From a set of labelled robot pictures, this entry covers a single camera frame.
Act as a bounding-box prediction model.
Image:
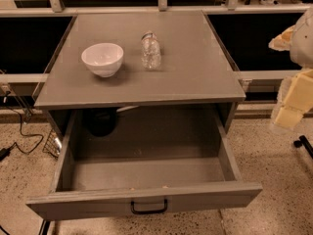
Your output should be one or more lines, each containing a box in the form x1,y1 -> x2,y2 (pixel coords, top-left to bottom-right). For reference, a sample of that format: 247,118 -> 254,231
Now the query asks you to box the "grey top drawer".
26,106 -> 262,220

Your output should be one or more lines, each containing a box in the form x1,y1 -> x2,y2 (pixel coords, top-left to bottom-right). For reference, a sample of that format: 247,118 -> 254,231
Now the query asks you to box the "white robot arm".
268,7 -> 313,133

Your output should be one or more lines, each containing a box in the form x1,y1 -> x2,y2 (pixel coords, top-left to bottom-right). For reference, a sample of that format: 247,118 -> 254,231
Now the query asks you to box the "grey drawer cabinet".
33,11 -> 246,139

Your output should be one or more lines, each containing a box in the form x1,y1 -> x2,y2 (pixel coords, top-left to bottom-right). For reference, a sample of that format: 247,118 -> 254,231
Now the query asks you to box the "clear plastic water bottle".
141,31 -> 161,71

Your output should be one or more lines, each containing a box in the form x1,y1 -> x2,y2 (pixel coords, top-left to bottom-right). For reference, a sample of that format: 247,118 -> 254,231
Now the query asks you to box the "white ceramic bowl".
81,43 -> 124,77

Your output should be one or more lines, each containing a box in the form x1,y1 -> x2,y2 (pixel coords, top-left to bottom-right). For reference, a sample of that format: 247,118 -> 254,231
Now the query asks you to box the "black chair base leg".
293,135 -> 313,159

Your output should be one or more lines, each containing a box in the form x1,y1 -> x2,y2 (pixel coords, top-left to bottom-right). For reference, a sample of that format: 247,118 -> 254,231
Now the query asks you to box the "black bar on floor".
38,220 -> 50,235

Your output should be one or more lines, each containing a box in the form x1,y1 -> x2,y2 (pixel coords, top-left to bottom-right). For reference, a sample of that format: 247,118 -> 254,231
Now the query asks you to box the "black top drawer handle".
130,200 -> 168,215

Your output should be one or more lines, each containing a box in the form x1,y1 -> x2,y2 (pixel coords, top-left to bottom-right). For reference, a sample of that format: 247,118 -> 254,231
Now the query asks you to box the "wire mesh basket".
42,130 -> 62,159

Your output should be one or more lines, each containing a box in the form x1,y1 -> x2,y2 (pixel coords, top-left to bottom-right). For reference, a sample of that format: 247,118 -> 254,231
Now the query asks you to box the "metal railing frame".
0,0 -> 313,17

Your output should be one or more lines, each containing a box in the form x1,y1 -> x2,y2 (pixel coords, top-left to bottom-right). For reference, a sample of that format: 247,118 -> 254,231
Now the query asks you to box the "black power cable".
0,90 -> 45,164

